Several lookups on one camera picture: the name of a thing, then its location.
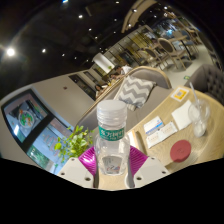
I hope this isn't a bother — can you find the group of ceiling lights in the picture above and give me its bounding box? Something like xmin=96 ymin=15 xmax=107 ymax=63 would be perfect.
xmin=4 ymin=0 xmax=171 ymax=58

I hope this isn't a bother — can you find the grey chevron cushion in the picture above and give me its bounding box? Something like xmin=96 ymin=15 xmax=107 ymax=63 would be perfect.
xmin=113 ymin=74 xmax=157 ymax=112

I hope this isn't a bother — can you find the white round column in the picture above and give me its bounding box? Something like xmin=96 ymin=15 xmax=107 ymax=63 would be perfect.
xmin=92 ymin=52 xmax=116 ymax=75

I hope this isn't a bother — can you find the white paper packet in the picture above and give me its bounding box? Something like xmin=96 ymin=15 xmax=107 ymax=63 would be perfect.
xmin=145 ymin=121 xmax=179 ymax=150

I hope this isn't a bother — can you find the green potted plant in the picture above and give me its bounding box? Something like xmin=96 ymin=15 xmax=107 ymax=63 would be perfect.
xmin=53 ymin=124 xmax=96 ymax=164

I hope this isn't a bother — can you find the dark-framed decorated window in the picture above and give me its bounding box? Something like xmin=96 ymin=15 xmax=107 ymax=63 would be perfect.
xmin=0 ymin=88 xmax=73 ymax=174

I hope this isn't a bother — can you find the flat round red coaster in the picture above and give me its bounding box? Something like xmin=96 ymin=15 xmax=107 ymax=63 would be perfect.
xmin=169 ymin=139 xmax=193 ymax=164

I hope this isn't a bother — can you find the white and blue packet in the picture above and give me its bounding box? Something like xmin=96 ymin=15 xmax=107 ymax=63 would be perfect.
xmin=143 ymin=115 xmax=165 ymax=136

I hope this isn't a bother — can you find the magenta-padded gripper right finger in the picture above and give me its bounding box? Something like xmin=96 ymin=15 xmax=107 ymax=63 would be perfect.
xmin=125 ymin=145 xmax=171 ymax=190

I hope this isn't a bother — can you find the grey tufted armchair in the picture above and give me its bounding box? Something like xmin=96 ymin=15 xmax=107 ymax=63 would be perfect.
xmin=184 ymin=63 xmax=224 ymax=108

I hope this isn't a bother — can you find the group of wooden chairs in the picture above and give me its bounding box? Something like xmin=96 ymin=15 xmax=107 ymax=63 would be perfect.
xmin=139 ymin=24 xmax=204 ymax=71

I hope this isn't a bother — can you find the person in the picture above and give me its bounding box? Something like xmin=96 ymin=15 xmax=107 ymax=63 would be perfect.
xmin=112 ymin=64 xmax=134 ymax=79
xmin=94 ymin=83 xmax=108 ymax=98

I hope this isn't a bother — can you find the grey curved sofa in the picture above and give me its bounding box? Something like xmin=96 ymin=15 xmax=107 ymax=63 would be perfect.
xmin=75 ymin=65 xmax=174 ymax=134

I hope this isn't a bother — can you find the white box with orange edge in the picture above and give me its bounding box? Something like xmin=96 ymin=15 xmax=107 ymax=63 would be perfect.
xmin=127 ymin=129 xmax=143 ymax=151

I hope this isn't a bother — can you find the clear plastic cup with straw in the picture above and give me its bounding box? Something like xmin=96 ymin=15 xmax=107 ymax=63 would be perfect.
xmin=187 ymin=81 xmax=212 ymax=139

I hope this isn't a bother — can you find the clear plastic water bottle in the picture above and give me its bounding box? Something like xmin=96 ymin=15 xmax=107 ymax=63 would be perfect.
xmin=93 ymin=99 xmax=132 ymax=177

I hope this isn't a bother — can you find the yellow square card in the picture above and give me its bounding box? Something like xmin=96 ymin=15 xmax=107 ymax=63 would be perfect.
xmin=170 ymin=86 xmax=191 ymax=102

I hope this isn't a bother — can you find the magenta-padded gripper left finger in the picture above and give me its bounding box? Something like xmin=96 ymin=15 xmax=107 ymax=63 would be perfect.
xmin=56 ymin=145 xmax=100 ymax=189

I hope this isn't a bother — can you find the white paper napkin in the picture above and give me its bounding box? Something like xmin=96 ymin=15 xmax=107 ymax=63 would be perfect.
xmin=171 ymin=99 xmax=194 ymax=131

